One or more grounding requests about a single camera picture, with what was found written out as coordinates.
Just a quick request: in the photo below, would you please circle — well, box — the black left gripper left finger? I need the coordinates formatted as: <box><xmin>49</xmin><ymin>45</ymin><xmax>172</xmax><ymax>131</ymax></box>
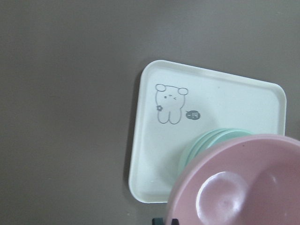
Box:
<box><xmin>152</xmin><ymin>217</ymin><xmax>164</xmax><ymax>225</ymax></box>

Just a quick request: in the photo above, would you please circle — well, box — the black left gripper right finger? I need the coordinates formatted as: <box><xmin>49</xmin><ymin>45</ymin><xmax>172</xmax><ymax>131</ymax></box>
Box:
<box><xmin>171</xmin><ymin>218</ymin><xmax>179</xmax><ymax>225</ymax></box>

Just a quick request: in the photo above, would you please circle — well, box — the small pink bowl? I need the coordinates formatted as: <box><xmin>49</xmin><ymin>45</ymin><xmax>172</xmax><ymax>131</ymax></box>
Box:
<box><xmin>164</xmin><ymin>135</ymin><xmax>300</xmax><ymax>225</ymax></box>

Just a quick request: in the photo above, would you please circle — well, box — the white rabbit tray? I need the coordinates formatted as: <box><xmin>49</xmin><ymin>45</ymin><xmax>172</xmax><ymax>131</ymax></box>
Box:
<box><xmin>128</xmin><ymin>60</ymin><xmax>286</xmax><ymax>203</ymax></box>

